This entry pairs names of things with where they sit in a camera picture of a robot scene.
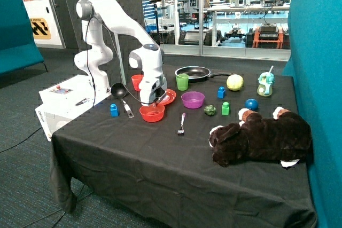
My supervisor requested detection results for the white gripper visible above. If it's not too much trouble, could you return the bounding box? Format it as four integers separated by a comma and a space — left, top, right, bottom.
139, 74, 167, 107

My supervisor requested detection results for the red plastic bowl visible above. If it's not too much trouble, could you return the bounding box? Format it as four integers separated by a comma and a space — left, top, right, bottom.
139, 104, 165, 123

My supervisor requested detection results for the red plastic cup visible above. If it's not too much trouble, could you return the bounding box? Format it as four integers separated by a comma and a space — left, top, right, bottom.
131, 74, 144, 91

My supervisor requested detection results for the red plastic plate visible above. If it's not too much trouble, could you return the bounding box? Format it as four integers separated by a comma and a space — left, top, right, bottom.
162, 89, 177, 105

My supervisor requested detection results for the green plastic cup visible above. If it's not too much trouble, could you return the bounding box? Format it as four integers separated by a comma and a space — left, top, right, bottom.
176, 74, 189, 91

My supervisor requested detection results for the purple plastic bowl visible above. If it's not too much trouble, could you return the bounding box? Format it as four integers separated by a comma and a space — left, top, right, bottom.
181, 91, 205, 109

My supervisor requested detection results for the toddler sippy cup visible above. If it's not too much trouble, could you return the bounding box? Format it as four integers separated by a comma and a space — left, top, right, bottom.
257, 66, 275, 97

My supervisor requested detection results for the black ladle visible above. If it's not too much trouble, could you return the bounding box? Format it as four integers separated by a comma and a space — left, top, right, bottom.
111, 83, 134, 119

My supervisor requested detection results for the black frying pan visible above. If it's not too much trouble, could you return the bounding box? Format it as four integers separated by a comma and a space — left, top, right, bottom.
175, 66, 232, 83

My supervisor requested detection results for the blue toy block left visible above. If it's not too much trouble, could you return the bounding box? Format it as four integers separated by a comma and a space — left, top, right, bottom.
110, 104, 119, 117

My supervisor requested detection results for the blue toy block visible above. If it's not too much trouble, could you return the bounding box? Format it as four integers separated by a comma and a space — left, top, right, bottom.
110, 104, 119, 117
217, 87, 226, 99

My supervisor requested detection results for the green toy pepper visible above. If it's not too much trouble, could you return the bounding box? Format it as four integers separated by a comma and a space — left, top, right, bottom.
204, 105, 216, 116

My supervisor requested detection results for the blue toy block middle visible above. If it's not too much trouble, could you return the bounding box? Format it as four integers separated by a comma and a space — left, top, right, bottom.
217, 87, 226, 99

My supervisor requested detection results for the green toy block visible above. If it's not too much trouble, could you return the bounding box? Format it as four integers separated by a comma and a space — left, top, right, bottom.
221, 101, 230, 116

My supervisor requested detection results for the black tablecloth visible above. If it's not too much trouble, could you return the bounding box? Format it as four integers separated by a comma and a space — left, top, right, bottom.
49, 72, 318, 227

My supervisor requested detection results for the yellow softball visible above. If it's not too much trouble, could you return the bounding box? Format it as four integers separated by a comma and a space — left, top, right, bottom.
226, 74, 244, 91

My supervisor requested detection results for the blue ball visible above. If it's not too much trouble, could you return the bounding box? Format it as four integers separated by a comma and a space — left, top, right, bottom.
245, 98, 259, 111

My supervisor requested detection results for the black tripod stand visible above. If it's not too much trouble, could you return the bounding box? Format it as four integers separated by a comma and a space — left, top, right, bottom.
149, 0, 162, 45

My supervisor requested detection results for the white robot control box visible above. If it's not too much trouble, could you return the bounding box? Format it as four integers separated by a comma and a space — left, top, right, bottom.
35, 75, 110, 141

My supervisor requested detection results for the orange mobile robot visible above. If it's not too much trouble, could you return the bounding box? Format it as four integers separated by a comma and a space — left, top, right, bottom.
252, 23, 284, 49

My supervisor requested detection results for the brown plush dog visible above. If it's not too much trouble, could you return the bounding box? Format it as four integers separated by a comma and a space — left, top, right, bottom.
208, 107, 313, 167

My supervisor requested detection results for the teal sofa left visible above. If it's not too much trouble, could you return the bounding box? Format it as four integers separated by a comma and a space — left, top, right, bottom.
0, 0, 44, 75

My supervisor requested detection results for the teal partition right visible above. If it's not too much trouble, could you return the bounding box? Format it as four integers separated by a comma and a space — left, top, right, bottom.
283, 0, 341, 227

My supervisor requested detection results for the metal fork purple handle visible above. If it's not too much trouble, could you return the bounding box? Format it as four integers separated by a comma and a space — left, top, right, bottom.
177, 113, 186, 136

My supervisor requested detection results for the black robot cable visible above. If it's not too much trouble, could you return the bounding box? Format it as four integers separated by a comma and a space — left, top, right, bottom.
84, 15, 146, 108

